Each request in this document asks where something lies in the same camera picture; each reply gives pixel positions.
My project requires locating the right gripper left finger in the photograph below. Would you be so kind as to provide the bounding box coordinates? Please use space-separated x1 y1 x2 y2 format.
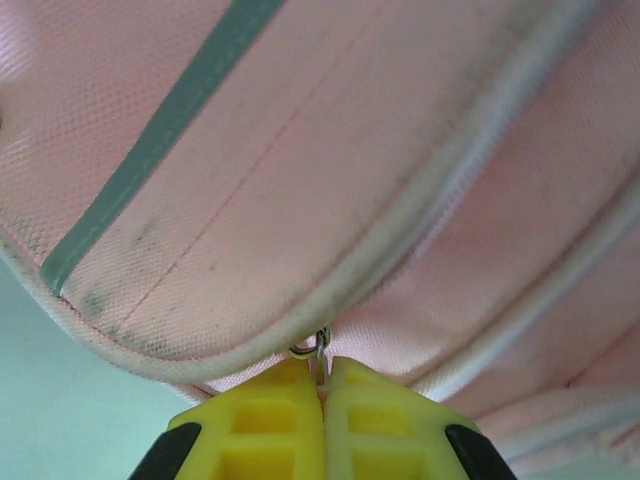
132 357 329 480

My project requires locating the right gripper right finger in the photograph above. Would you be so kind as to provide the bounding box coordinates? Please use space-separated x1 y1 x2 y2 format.
324 355 516 480

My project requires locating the pink backpack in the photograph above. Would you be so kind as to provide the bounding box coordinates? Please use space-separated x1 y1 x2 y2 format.
0 0 640 480

